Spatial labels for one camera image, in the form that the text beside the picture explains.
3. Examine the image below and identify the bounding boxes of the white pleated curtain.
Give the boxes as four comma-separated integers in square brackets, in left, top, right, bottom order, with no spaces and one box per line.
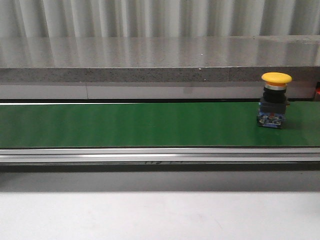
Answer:
[0,0,320,38]

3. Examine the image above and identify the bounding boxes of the green conveyor belt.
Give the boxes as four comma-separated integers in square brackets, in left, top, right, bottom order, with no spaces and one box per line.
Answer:
[0,101,320,148]

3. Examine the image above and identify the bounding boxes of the yellow button row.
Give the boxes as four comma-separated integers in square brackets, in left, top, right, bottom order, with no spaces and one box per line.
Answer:
[256,72,292,129]

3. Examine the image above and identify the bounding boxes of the grey speckled stone countertop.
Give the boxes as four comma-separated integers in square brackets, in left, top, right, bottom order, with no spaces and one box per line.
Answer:
[0,35,320,84]

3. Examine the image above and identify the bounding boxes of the aluminium conveyor side rail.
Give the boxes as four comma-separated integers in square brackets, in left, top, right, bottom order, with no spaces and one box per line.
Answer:
[0,146,320,172]

